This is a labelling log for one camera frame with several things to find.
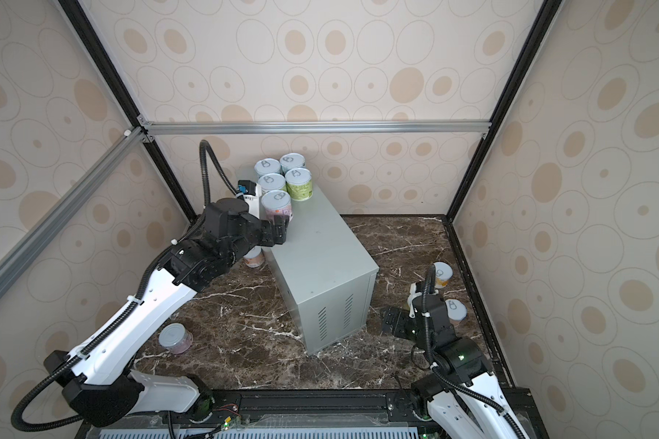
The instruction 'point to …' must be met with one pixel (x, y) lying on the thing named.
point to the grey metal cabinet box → (323, 274)
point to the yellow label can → (444, 272)
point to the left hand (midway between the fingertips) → (279, 213)
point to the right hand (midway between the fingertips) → (396, 313)
